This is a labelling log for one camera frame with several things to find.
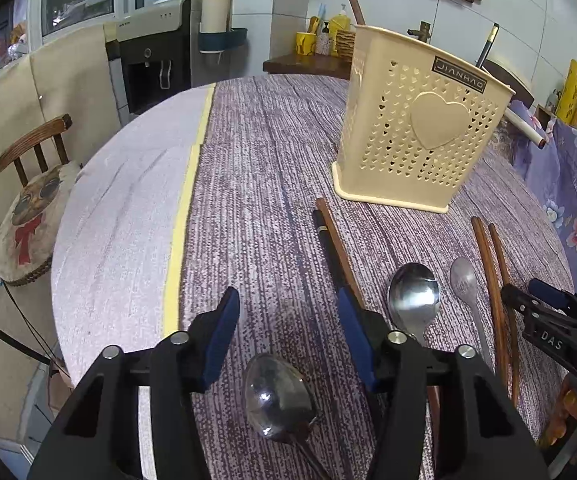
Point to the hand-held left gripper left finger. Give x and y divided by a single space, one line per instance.
218 332

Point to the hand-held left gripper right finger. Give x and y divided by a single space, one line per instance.
354 332

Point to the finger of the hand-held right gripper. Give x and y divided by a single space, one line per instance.
548 294
518 301

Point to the black chopstick with gold band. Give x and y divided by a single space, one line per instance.
326 245
487 45

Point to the beige perforated utensil holder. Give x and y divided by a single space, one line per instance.
418 160

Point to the small steel spoon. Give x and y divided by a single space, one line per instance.
463 280

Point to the large steel spoon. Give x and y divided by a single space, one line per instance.
413 300
278 400

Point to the purple floral cloth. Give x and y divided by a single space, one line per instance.
563 185

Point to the pale grey tablecloth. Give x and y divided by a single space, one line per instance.
128 200

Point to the yellow patterned roll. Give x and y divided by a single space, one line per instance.
567 87

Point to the round cat print cushion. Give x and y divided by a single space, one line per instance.
33 220

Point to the small wooden chair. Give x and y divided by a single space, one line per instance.
36 135

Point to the dark wooden counter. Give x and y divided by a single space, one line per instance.
303 64

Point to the grey water dispenser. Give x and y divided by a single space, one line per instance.
148 60

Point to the brass faucet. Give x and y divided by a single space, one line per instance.
421 31

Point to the woven brown wash basin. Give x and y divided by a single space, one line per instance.
346 42

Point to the small pump bottle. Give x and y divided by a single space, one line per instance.
323 42

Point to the yellow cup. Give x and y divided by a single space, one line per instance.
306 44

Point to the beige fabric cover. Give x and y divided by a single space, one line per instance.
28 90

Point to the yellow soap bottle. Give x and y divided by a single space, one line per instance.
339 21

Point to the toothbrushes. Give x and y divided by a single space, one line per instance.
317 17

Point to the blue wall-mounted holder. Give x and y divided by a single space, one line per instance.
221 40

